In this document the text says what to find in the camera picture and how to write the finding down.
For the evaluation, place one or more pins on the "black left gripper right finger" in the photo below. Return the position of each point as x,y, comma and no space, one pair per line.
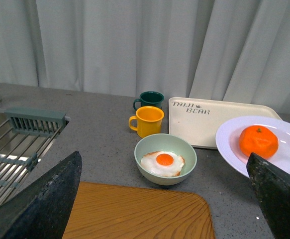
272,189

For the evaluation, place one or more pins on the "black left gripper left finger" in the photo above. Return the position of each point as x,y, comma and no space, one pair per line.
42,210

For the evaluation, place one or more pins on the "white round deep plate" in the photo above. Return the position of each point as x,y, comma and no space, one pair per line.
227,141

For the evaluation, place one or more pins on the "orange mandarin fruit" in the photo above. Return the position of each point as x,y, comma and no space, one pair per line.
259,140

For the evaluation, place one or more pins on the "wooden cutting board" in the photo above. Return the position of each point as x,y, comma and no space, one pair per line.
103,211

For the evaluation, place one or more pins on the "green metal sink rack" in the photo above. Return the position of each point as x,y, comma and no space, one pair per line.
26,134

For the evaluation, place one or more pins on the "cream bear serving tray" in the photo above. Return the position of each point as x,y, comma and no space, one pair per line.
197,121

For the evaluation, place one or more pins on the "fake fried egg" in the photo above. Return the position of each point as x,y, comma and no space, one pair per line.
163,163

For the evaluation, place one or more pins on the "light green bowl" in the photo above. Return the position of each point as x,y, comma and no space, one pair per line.
170,143

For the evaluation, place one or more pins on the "yellow enamel mug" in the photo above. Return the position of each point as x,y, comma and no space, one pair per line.
146,121

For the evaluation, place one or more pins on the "white curtain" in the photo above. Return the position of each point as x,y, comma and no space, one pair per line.
226,50

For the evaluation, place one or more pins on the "dark green enamel mug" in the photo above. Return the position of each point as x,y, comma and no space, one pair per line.
149,98

